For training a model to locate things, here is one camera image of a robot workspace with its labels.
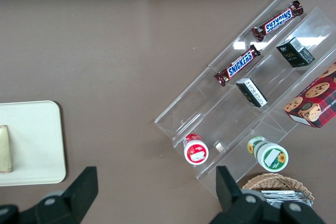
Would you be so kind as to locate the cream rectangular tray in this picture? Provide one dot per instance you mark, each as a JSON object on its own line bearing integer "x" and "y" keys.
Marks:
{"x": 36, "y": 142}

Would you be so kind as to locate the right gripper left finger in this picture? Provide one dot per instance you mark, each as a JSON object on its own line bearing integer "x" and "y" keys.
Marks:
{"x": 52, "y": 211}

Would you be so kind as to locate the Snickers chocolate bar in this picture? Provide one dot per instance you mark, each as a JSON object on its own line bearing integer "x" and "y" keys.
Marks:
{"x": 237, "y": 65}
{"x": 278, "y": 20}

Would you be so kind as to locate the red lid yogurt cup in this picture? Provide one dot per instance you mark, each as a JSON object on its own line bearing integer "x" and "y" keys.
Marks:
{"x": 195, "y": 151}

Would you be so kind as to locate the clear acrylic stepped shelf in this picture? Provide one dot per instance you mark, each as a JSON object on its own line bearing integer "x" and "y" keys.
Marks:
{"x": 210, "y": 119}

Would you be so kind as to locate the triangle sandwich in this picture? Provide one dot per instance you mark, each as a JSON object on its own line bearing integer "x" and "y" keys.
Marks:
{"x": 5, "y": 150}

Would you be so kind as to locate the light tan wicker basket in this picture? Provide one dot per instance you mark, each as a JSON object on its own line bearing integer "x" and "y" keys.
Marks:
{"x": 267, "y": 180}

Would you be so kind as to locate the red tartan cookie box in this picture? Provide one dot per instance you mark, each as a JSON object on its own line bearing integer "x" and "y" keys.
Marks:
{"x": 315, "y": 103}

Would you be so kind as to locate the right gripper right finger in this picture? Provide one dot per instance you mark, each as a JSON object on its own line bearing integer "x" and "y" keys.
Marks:
{"x": 249, "y": 211}

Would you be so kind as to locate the silver foil tray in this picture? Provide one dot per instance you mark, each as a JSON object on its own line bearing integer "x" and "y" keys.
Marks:
{"x": 283, "y": 196}

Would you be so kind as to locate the small black carton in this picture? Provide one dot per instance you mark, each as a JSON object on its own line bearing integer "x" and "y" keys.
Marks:
{"x": 295, "y": 52}
{"x": 252, "y": 93}

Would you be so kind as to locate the green lid yogurt cup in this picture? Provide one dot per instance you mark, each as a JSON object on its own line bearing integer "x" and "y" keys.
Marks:
{"x": 269, "y": 155}

